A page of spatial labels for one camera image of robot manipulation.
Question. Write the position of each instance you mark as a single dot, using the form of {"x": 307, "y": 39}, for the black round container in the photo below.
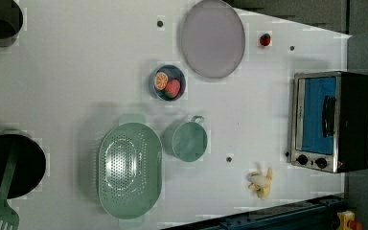
{"x": 22, "y": 163}

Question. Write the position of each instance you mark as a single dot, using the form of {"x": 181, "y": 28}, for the blue metal frame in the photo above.
{"x": 313, "y": 214}

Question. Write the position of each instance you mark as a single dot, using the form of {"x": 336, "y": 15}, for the red strawberry toy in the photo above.
{"x": 265, "y": 39}

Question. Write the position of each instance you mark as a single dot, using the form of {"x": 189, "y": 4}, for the green slotted spatula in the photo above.
{"x": 9, "y": 219}

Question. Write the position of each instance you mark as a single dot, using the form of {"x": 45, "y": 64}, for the round grey plate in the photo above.
{"x": 213, "y": 39}

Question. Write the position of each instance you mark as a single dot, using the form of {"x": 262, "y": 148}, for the red fruit toy in bowl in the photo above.
{"x": 172, "y": 89}

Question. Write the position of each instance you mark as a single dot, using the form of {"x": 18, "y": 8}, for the small blue bowl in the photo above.
{"x": 174, "y": 73}

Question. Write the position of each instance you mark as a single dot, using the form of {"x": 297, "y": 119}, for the green cup with handle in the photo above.
{"x": 186, "y": 140}

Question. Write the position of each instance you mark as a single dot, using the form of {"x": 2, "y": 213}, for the orange slice toy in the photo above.
{"x": 161, "y": 80}

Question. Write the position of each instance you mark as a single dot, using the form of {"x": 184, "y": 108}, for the green oval colander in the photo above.
{"x": 130, "y": 168}

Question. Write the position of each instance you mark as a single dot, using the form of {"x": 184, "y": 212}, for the black cylinder post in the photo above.
{"x": 11, "y": 22}

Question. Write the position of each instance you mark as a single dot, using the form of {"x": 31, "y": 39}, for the black toaster oven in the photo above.
{"x": 329, "y": 122}

